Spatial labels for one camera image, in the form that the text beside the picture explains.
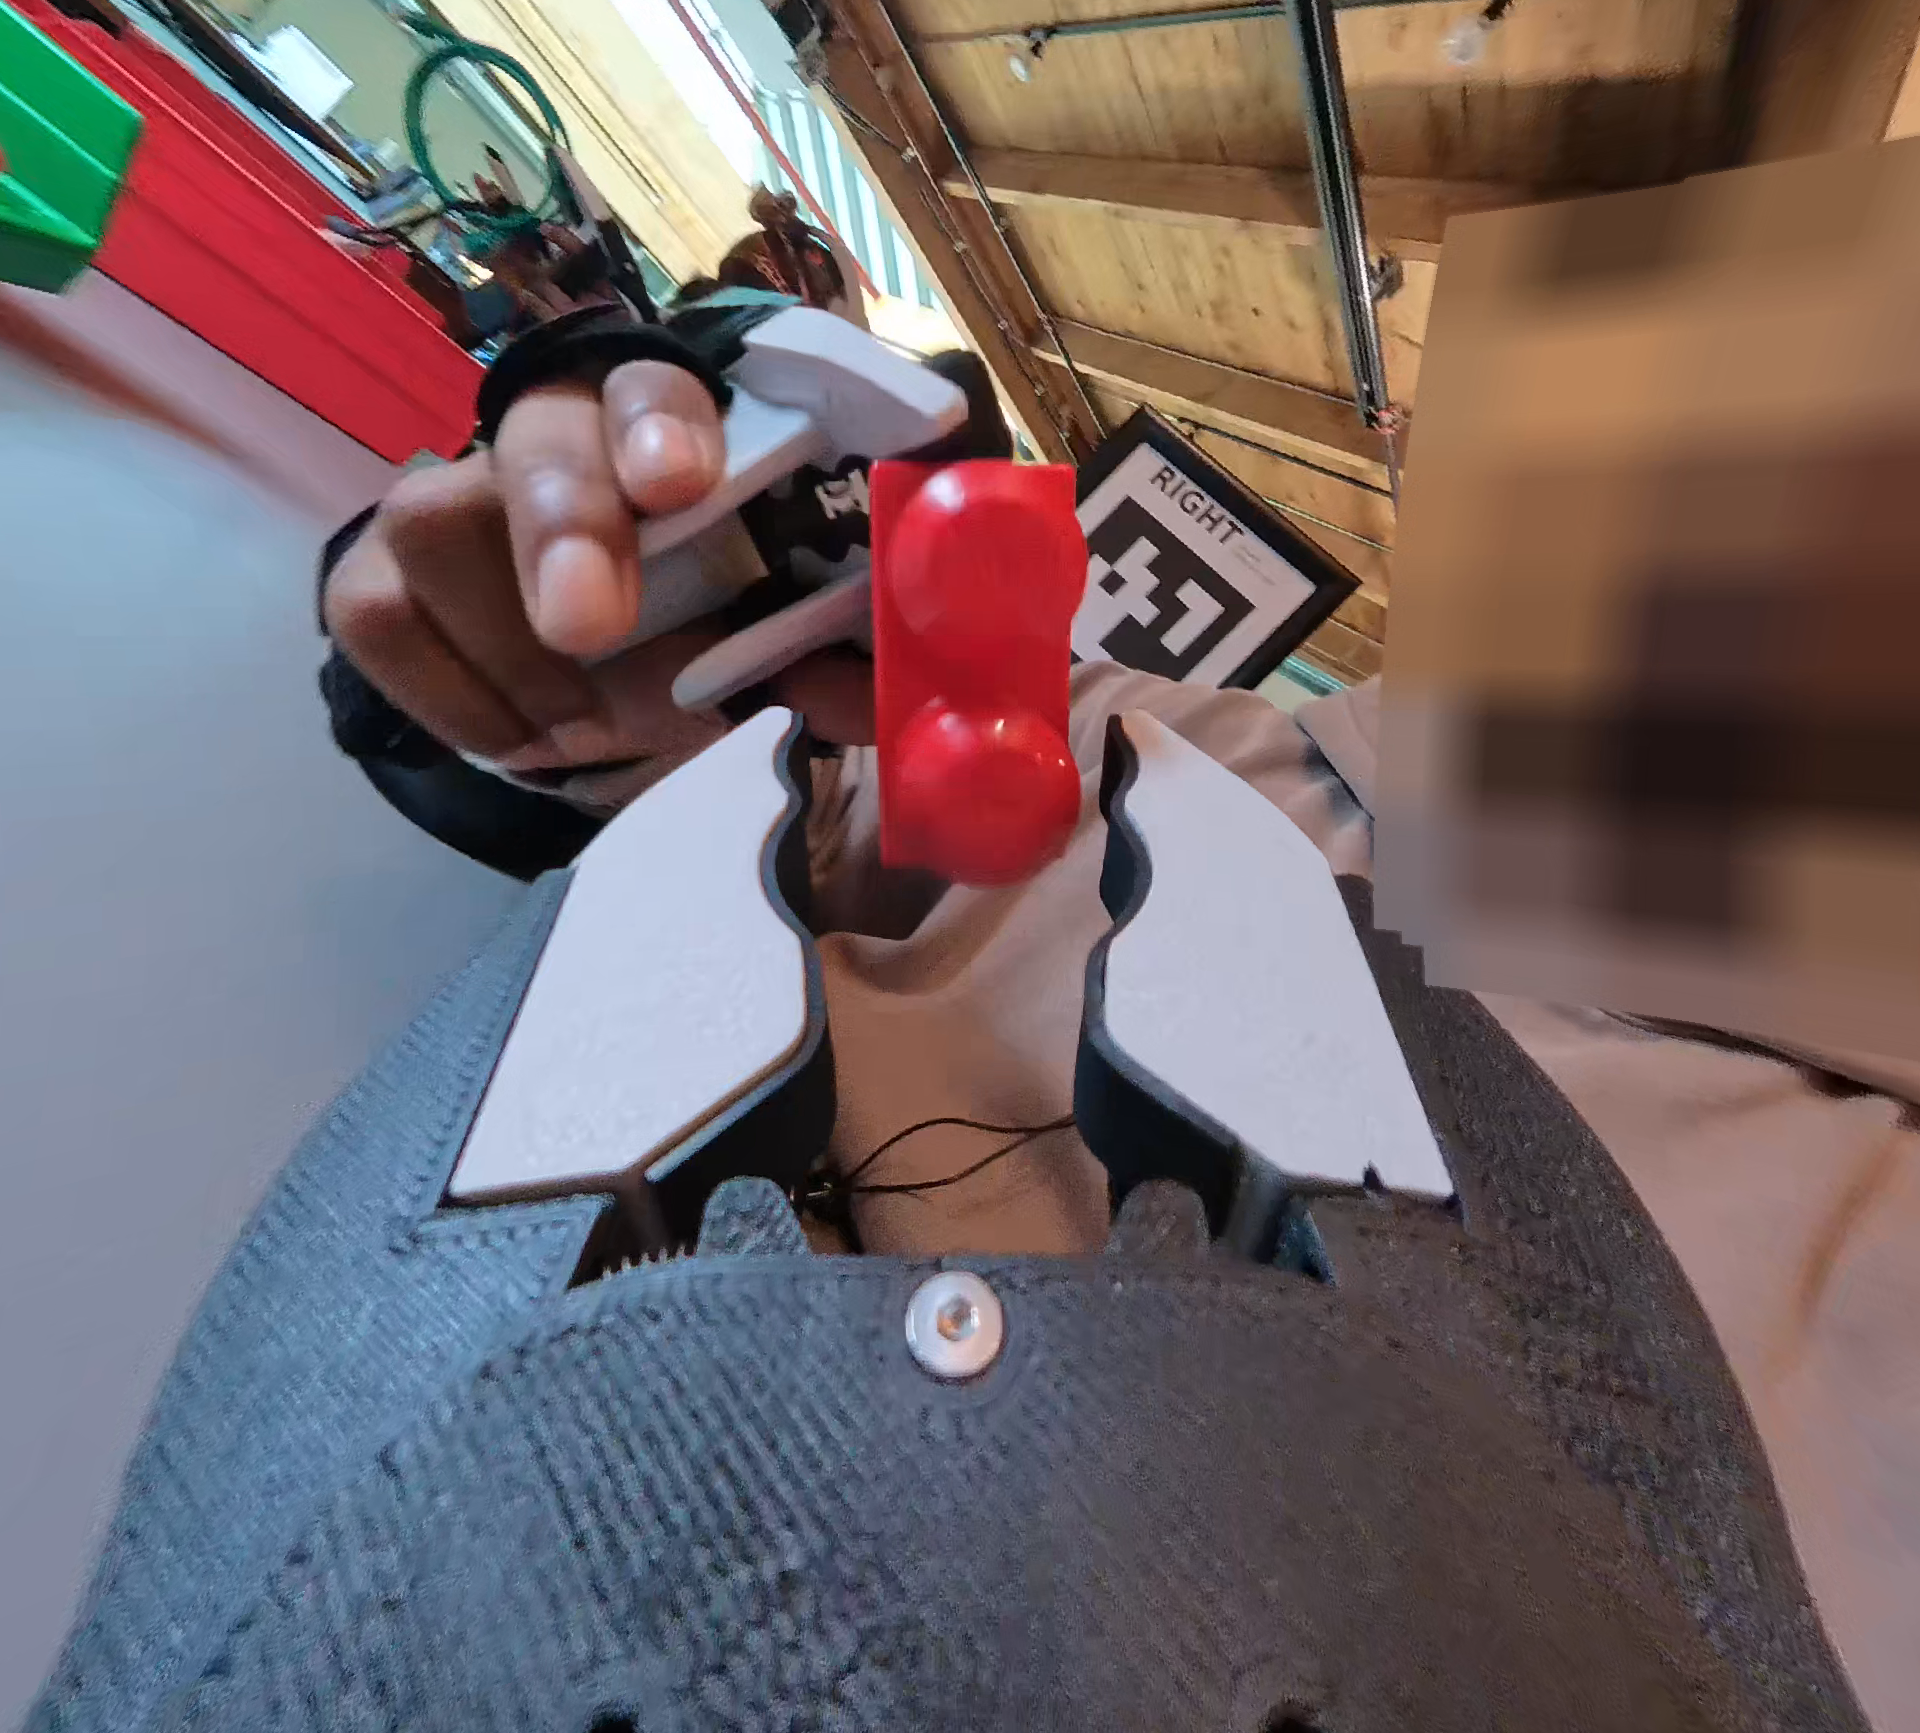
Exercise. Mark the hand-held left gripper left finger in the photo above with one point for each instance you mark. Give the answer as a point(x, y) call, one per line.
point(645, 984)

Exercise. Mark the red plastic bin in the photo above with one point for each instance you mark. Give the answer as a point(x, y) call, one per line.
point(271, 280)

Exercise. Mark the black ceiling track rail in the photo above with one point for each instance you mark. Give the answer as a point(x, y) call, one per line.
point(1322, 82)

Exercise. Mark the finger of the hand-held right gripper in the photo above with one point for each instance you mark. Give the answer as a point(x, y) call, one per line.
point(780, 645)
point(841, 392)

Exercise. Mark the black framed marker sign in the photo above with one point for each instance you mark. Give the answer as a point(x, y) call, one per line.
point(1200, 563)

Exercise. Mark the green plastic bin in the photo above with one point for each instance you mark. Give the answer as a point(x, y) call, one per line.
point(60, 159)

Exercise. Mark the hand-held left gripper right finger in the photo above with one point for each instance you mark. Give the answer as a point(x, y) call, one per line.
point(1261, 984)

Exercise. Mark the red two-stud toy brick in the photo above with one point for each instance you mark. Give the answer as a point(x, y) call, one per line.
point(975, 653)

